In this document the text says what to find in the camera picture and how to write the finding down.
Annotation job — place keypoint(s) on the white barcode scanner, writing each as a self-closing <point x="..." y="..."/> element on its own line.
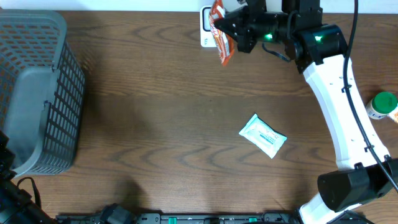
<point x="206" y="37"/>

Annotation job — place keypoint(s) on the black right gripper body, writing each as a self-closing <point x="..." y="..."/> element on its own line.
<point x="269" y="27"/>

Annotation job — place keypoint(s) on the grey plastic mesh basket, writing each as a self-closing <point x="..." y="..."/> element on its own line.
<point x="42" y="92"/>

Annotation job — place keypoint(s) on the green lid jar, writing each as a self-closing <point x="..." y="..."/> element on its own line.
<point x="381" y="105"/>

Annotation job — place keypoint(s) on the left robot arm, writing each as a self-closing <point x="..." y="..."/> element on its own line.
<point x="16" y="204"/>

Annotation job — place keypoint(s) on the red Top chocolate bar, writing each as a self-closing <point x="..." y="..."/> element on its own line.
<point x="224" y="43"/>

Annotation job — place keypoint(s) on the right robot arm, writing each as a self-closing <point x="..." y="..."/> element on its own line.
<point x="366" y="171"/>

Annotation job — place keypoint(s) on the mint Zappy wipes pack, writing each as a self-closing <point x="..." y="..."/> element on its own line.
<point x="263" y="136"/>

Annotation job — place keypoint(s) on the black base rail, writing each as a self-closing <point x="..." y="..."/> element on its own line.
<point x="116" y="214"/>

